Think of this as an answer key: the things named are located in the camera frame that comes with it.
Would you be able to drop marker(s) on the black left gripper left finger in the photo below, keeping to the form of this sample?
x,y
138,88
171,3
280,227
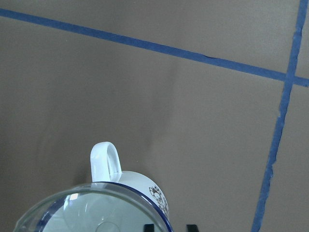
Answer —
x,y
149,228

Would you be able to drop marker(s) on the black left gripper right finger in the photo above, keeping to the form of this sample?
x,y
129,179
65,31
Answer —
x,y
192,228

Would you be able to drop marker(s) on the clear glass funnel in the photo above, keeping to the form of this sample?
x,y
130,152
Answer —
x,y
95,207

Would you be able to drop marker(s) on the white enamel mug blue rim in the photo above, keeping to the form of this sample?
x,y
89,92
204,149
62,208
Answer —
x,y
105,167

